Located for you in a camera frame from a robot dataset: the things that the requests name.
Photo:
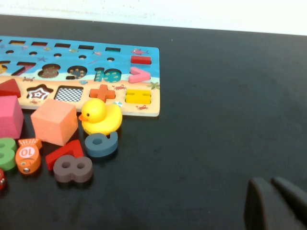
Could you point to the wooden number shape puzzle board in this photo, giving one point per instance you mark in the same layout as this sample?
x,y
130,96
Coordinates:
x,y
124,55

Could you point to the orange plus sign piece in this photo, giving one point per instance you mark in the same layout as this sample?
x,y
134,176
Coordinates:
x,y
103,93

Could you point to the red fish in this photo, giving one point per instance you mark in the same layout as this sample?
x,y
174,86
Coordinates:
x,y
2,179

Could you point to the yellow equals sign piece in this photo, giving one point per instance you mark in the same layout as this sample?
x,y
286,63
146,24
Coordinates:
x,y
131,97

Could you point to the green number three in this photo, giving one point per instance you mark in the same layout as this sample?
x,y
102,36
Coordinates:
x,y
9,143

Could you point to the grey-blue number nine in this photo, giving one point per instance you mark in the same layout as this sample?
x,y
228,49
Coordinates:
x,y
107,148

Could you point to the red minus sign piece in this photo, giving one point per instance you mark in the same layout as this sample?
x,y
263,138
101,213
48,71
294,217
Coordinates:
x,y
141,60

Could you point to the pink greater-than sign piece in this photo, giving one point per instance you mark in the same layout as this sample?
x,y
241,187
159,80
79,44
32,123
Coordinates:
x,y
143,75

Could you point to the red triangle piece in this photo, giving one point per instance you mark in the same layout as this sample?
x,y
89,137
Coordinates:
x,y
9,89

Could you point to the salmon orange cube block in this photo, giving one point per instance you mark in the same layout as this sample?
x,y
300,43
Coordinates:
x,y
53,122

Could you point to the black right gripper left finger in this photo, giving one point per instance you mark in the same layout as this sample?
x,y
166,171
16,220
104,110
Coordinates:
x,y
263,210

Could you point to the brown number eight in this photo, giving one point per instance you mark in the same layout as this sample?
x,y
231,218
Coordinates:
x,y
72,176

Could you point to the red number seven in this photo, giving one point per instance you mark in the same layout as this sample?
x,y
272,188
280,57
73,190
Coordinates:
x,y
71,148

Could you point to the yellow rubber duck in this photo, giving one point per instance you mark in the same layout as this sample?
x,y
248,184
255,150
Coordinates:
x,y
102,119

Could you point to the magenta cube block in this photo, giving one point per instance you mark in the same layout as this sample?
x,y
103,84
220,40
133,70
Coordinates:
x,y
9,117

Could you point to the orange fish with ten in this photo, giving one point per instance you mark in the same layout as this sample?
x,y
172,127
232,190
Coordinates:
x,y
28,163

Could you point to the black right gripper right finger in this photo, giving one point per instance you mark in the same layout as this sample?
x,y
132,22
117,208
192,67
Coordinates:
x,y
296,198

